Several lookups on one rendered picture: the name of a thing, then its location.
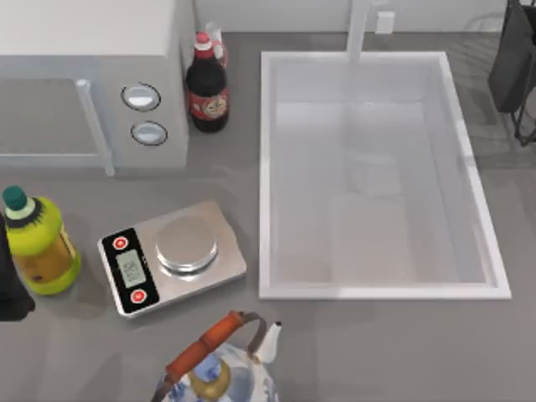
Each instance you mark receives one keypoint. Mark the tall white tap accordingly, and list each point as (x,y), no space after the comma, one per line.
(358,29)

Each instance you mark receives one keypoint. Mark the dark cola bottle red cap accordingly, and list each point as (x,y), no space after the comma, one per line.
(207,96)

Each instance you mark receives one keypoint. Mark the large microwave knob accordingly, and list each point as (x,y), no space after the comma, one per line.
(140,96)

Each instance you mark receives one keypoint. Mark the white sink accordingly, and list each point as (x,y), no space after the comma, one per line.
(377,180)

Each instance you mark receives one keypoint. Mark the clear bottle red label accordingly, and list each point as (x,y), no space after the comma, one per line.
(219,46)

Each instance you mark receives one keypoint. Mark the silver kitchen scale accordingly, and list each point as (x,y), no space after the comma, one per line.
(176,255)

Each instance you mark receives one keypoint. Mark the white wall socket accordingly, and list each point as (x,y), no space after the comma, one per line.
(384,22)

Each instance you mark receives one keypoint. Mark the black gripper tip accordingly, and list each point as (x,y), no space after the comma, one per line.
(10,276)

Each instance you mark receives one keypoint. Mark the yellow-green bottle green cap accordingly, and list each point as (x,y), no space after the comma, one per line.
(42,247)

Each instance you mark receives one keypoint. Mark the pale microwave oven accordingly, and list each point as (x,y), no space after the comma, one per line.
(138,42)

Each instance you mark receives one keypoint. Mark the small microwave knob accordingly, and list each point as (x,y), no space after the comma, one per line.
(149,133)

